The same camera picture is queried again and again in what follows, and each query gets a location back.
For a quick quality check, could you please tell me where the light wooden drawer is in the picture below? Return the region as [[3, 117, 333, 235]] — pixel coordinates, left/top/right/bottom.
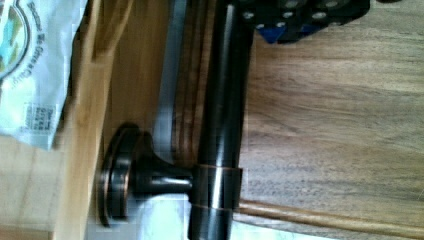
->
[[0, 0, 171, 240]]

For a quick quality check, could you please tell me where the black metal drawer handle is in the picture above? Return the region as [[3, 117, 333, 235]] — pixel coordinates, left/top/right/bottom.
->
[[97, 0, 253, 240]]

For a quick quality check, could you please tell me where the dark wooden cabinet front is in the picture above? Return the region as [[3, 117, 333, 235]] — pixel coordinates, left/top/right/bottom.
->
[[171, 0, 424, 240]]

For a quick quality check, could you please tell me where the Deep River chips bag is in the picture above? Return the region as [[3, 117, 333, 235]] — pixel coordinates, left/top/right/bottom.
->
[[0, 0, 88, 150]]

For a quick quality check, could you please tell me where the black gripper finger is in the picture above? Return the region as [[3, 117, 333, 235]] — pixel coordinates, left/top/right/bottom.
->
[[238, 0, 370, 44]]

